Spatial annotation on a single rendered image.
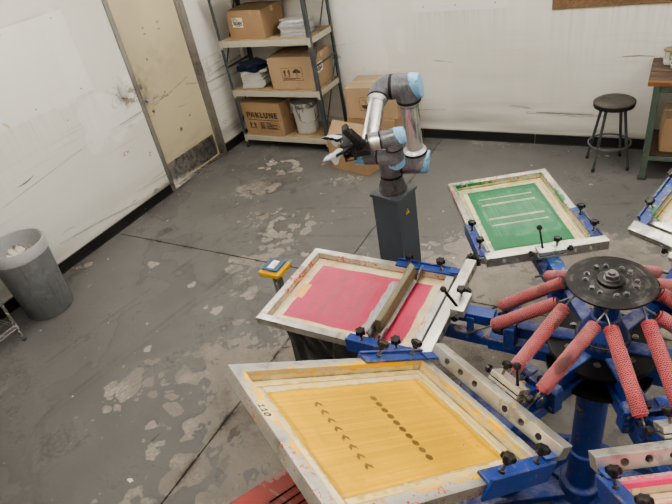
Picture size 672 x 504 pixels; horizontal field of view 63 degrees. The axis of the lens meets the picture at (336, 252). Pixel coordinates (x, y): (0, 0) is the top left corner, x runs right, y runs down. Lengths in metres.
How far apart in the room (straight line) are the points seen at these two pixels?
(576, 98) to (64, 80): 4.72
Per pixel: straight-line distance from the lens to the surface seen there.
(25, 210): 5.42
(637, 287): 2.15
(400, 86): 2.61
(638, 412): 2.02
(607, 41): 5.77
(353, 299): 2.65
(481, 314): 2.38
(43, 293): 5.02
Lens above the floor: 2.64
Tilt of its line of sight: 34 degrees down
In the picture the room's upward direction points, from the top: 11 degrees counter-clockwise
